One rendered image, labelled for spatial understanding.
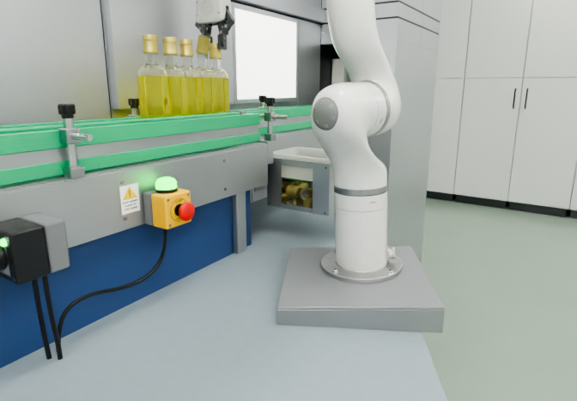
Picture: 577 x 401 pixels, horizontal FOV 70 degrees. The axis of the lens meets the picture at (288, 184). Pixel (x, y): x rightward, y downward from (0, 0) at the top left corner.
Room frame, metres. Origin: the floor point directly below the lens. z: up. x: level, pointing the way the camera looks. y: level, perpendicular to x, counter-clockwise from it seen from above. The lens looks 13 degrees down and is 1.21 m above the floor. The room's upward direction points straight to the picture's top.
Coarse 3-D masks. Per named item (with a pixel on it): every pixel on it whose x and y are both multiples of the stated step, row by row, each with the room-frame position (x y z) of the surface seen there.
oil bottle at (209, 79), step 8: (200, 72) 1.18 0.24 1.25; (208, 72) 1.19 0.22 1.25; (208, 80) 1.19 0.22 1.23; (208, 88) 1.19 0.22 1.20; (208, 96) 1.19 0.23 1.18; (216, 96) 1.22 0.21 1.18; (208, 104) 1.19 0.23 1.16; (216, 104) 1.21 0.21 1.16; (208, 112) 1.18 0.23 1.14; (216, 112) 1.21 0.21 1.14
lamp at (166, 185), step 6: (156, 180) 0.84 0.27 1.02; (162, 180) 0.83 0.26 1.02; (168, 180) 0.83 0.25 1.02; (174, 180) 0.84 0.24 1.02; (156, 186) 0.83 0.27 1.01; (162, 186) 0.83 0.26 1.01; (168, 186) 0.83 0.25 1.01; (174, 186) 0.84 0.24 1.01; (156, 192) 0.83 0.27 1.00; (162, 192) 0.82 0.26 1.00; (168, 192) 0.83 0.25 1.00
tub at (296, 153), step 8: (280, 152) 1.32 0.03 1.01; (288, 152) 1.36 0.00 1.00; (296, 152) 1.39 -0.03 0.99; (304, 152) 1.38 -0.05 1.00; (312, 152) 1.37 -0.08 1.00; (320, 152) 1.35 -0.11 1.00; (304, 160) 1.21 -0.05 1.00; (312, 160) 1.18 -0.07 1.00; (320, 160) 1.17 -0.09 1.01; (328, 160) 1.16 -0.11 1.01
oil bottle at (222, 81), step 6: (216, 72) 1.23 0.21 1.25; (222, 72) 1.25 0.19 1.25; (216, 78) 1.23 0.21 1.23; (222, 78) 1.25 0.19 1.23; (228, 78) 1.27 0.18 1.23; (216, 84) 1.23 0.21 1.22; (222, 84) 1.24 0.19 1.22; (228, 84) 1.27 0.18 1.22; (222, 90) 1.24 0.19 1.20; (228, 90) 1.27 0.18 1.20; (222, 96) 1.24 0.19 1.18; (228, 96) 1.27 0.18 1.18; (222, 102) 1.24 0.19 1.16; (228, 102) 1.26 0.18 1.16; (222, 108) 1.24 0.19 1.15; (228, 108) 1.26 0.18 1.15
